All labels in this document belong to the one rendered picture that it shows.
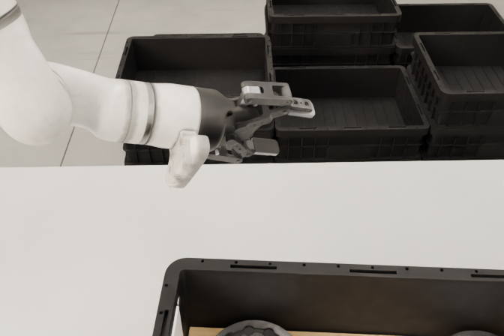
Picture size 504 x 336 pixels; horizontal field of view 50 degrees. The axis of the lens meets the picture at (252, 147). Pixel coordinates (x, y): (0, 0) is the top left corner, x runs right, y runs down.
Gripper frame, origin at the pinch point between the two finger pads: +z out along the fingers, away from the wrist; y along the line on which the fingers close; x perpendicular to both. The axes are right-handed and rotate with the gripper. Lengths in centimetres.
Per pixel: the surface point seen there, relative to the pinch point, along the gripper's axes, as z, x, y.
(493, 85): 93, -41, 25
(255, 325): -9.6, 24.0, 1.3
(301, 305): -5.5, 23.1, -1.7
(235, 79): 30, -57, 58
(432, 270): 3.4, 23.1, -11.6
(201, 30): 65, -153, 136
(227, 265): -13.7, 19.0, -2.8
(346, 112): 63, -47, 53
